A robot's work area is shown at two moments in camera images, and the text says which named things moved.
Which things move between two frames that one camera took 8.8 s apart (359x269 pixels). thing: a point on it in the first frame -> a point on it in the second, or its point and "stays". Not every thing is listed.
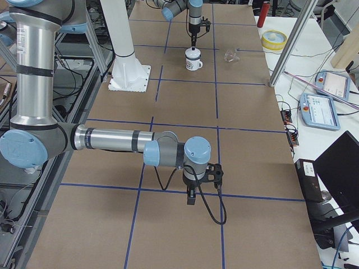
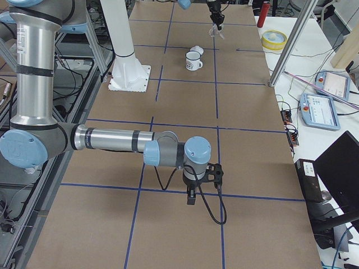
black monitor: (337, 169) stays
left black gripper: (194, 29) -> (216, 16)
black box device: (307, 173) stays
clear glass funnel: (230, 56) -> (214, 31)
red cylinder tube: (265, 9) stays
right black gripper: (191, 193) stays
